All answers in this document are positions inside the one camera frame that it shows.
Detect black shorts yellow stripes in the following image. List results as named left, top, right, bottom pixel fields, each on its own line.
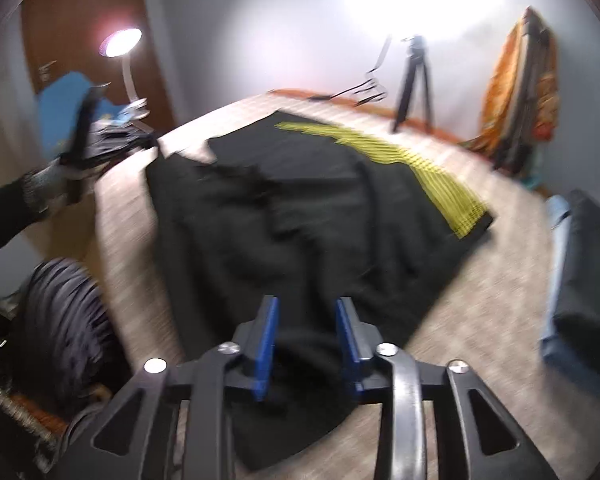
left=145, top=112, right=493, bottom=471

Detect black sleeved left forearm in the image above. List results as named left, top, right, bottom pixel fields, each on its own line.
left=0, top=178, right=38, bottom=250

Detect gloved left hand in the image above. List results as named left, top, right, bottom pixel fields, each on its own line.
left=22, top=158, right=88, bottom=218

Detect blue board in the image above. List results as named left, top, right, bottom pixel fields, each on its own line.
left=34, top=70, right=127, bottom=162

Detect white clip desk lamp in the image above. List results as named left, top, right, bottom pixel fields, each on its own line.
left=99, top=27, right=149, bottom=122

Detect zebra striped trouser leg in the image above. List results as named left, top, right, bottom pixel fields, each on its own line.
left=10, top=258, right=132, bottom=417

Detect checkered beige bed blanket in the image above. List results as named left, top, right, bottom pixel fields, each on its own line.
left=95, top=94, right=600, bottom=479

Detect folded blue garment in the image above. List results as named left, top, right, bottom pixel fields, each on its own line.
left=540, top=193, right=600, bottom=398

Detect folded black garment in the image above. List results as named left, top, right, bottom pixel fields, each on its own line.
left=554, top=190, right=600, bottom=364

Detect silver folded tripod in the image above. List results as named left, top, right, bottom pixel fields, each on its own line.
left=493, top=6, right=548, bottom=177

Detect orange patterned scarf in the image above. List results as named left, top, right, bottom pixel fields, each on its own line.
left=462, top=5, right=562, bottom=181

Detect small black tripod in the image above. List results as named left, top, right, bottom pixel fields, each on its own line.
left=390, top=34, right=437, bottom=136

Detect black power cable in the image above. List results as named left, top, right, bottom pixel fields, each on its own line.
left=306, top=39, right=394, bottom=108

